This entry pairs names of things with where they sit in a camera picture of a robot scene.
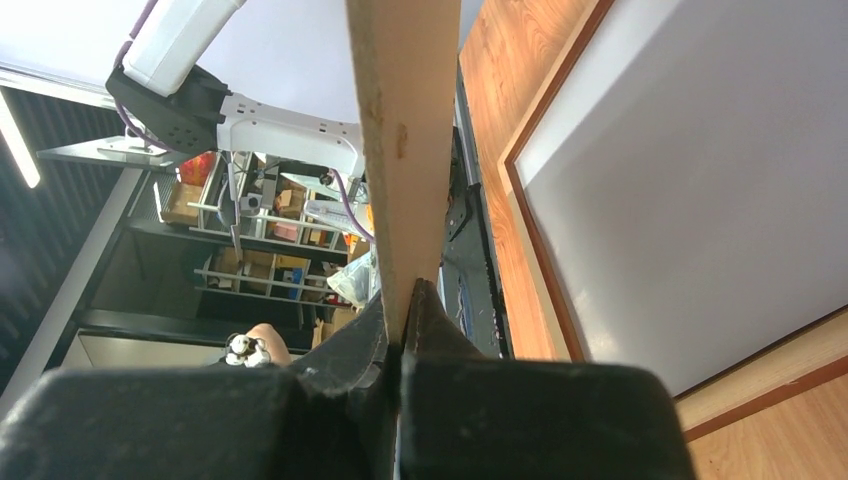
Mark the background storage shelf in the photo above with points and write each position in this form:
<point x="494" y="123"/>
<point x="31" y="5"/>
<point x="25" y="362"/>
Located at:
<point x="251" y="232"/>

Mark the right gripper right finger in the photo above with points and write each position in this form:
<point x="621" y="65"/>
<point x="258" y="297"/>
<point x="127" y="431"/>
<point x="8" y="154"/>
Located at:
<point x="464" y="415"/>

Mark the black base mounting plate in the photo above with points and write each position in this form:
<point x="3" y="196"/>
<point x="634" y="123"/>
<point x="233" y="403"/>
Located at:
<point x="470" y="286"/>

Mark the brown cardboard backing sheet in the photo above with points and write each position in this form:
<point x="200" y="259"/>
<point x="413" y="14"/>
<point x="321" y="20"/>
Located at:
<point x="405" y="66"/>

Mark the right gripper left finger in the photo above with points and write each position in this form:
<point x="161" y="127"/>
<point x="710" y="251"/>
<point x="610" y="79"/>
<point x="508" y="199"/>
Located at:
<point x="212" y="422"/>

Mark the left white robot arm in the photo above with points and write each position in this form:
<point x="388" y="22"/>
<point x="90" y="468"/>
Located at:
<point x="188" y="110"/>

